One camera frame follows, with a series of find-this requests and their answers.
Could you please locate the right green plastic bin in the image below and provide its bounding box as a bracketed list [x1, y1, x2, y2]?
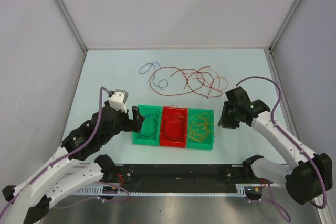
[186, 108, 215, 151]

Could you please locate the left green plastic bin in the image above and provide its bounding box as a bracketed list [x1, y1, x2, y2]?
[133, 105, 163, 146]

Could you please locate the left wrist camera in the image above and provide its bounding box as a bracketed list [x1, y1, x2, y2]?
[108, 89, 129, 113]

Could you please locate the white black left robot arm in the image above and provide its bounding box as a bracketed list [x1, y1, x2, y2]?
[2, 101, 144, 223]

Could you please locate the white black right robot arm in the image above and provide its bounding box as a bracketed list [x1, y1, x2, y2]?
[218, 87, 333, 205]

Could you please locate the slotted cable duct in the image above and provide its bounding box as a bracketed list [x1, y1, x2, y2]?
[65, 183, 266, 197]

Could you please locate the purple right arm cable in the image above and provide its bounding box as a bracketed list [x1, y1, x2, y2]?
[236, 76, 329, 208]

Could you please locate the green plastic bin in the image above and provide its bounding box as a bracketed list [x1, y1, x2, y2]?
[186, 108, 215, 151]
[133, 105, 163, 146]

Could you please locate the red plastic bin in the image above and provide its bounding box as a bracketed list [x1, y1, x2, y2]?
[159, 106, 188, 148]

